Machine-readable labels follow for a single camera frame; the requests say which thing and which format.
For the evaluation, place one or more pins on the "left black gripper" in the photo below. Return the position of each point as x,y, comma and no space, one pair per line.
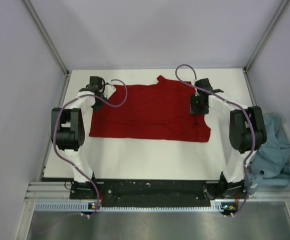
96,107

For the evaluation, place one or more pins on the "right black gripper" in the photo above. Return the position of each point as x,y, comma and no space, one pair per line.
194,108

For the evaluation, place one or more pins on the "red t shirt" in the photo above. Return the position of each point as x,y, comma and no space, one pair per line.
157,111

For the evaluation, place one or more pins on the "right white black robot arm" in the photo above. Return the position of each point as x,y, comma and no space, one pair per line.
244,134

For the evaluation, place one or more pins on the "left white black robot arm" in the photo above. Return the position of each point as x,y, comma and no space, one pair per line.
68,131

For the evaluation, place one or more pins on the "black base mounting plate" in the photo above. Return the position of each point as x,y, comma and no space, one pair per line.
148,193

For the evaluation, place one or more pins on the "light blue t shirt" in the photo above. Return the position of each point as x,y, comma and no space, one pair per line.
268,166

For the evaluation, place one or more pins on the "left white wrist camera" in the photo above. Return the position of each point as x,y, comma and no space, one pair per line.
109,91

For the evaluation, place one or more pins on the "right aluminium frame post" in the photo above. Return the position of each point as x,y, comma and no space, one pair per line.
266,35

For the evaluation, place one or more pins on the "aluminium frame post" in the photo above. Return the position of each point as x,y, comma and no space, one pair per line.
266,35
45,36

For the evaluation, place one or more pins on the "light blue cable duct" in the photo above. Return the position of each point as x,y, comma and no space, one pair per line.
88,207

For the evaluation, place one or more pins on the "left aluminium frame post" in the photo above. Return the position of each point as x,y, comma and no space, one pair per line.
45,36

